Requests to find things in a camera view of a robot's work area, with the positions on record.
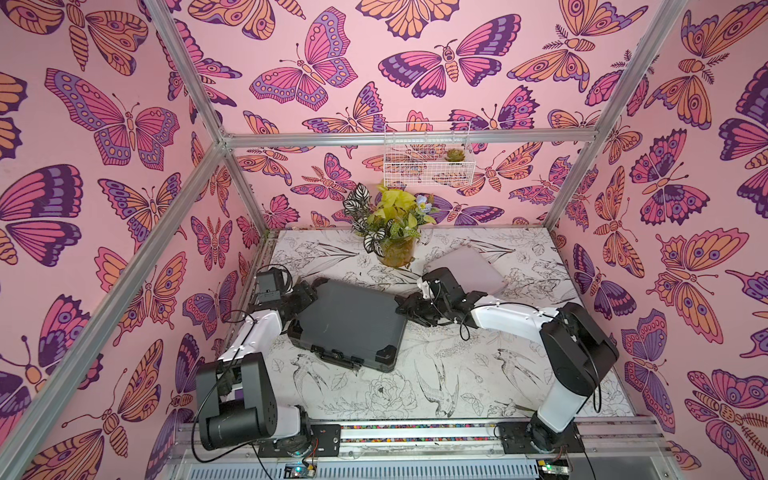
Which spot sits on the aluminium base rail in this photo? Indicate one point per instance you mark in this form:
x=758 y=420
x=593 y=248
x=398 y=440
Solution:
x=594 y=448

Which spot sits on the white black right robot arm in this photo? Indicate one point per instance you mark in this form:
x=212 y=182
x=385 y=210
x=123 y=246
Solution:
x=579 y=352

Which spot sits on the small green succulent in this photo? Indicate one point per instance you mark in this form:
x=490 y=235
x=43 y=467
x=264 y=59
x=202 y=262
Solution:
x=455 y=155

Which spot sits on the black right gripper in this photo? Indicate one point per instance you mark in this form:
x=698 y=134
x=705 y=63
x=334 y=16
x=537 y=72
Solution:
x=422 y=306

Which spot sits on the white wire wall basket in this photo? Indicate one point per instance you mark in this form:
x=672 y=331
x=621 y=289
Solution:
x=415 y=158

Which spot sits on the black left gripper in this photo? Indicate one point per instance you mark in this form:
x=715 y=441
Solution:
x=305 y=293

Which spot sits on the amber glass plant vase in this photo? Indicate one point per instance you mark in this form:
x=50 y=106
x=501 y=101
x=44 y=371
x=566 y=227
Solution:
x=397 y=253

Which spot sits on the dark grey poker case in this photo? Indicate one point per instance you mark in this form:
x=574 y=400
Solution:
x=350 y=326

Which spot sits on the pink square poker case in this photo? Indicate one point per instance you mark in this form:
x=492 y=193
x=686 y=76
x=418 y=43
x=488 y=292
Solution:
x=470 y=269

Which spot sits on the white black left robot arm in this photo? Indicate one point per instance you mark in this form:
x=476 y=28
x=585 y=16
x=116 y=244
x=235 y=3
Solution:
x=236 y=400

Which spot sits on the artificial green leafy plant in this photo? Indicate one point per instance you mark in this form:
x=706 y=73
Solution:
x=396 y=214

